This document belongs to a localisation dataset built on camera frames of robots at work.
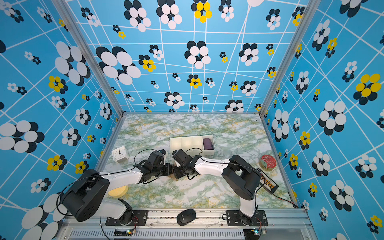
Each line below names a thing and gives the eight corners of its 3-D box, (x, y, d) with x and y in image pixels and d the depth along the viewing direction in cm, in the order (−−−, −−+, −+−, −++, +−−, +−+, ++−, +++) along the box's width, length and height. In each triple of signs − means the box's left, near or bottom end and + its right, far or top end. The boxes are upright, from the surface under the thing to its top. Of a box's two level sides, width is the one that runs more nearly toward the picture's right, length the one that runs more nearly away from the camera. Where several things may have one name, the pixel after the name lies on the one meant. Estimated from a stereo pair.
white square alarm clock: (116, 164, 94) (113, 162, 92) (113, 153, 100) (111, 150, 97) (130, 158, 97) (128, 156, 94) (127, 147, 103) (125, 144, 100)
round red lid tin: (260, 171, 92) (263, 168, 88) (257, 158, 97) (259, 154, 94) (275, 171, 91) (278, 168, 88) (271, 158, 97) (273, 154, 94)
